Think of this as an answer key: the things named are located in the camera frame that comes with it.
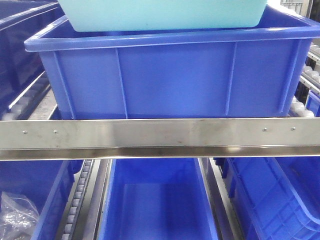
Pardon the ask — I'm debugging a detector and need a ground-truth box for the light blue plastic tub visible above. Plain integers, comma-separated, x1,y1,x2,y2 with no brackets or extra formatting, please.
58,0,267,32

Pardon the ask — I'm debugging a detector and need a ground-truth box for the large blue crate upper shelf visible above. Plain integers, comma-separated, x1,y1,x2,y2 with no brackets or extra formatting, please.
24,5,320,120

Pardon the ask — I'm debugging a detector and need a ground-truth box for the blue crate lower middle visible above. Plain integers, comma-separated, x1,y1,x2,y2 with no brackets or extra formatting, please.
98,158,219,240

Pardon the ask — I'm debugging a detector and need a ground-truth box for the blue crate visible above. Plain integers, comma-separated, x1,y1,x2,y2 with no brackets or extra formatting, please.
0,0,64,114
214,156,320,240
0,160,76,240
98,158,219,240

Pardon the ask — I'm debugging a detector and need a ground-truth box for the grey roller track upper left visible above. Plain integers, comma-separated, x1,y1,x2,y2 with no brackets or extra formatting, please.
0,71,51,121

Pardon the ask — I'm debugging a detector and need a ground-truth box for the grey roller track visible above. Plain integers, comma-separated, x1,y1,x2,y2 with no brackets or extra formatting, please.
59,159,95,240
0,71,51,121
289,43,320,118

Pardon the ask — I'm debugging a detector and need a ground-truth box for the blue crate lower left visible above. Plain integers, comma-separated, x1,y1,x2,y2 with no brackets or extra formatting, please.
0,160,76,240

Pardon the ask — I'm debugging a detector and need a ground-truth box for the blue crate lower right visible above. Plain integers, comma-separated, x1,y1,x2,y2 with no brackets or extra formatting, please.
214,156,320,240

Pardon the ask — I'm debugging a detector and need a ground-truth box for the grey roller track lower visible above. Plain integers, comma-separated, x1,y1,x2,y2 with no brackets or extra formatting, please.
59,159,95,240

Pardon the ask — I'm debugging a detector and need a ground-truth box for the grey roller track upper right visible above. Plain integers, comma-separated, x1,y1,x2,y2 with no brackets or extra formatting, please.
289,43,320,118

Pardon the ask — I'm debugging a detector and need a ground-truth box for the clear plastic bag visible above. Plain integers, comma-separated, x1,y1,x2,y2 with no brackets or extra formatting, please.
0,191,40,240

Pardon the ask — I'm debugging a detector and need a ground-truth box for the blue crate upper left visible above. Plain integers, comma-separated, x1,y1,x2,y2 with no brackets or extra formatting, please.
0,0,64,114

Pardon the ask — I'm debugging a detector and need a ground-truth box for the stainless steel shelf rail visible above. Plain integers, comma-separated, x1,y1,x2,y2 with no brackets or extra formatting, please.
0,117,320,161

